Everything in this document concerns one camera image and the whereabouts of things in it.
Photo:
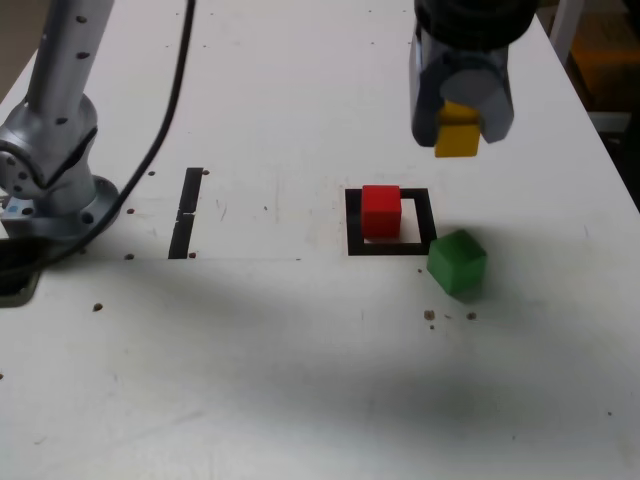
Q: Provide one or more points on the red cube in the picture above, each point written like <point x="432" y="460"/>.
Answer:
<point x="380" y="212"/>

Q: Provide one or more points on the black tape strip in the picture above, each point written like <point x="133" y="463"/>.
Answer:
<point x="185" y="215"/>

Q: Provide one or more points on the yellow cube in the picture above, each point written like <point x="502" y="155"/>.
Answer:
<point x="457" y="140"/>

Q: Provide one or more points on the white metal crossbar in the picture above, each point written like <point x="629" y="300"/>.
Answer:
<point x="610" y="122"/>

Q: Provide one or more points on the black tape square outline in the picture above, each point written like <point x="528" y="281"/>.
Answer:
<point x="353" y="240"/>

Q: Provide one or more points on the green cube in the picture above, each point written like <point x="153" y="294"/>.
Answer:
<point x="455" y="267"/>

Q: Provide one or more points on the small white box blue sticker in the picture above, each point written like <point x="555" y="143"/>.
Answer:
<point x="17" y="209"/>

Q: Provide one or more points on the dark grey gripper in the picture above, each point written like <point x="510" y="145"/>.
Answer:
<point x="470" y="57"/>

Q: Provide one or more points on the white metal frame post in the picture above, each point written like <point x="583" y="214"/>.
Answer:
<point x="565" y="25"/>

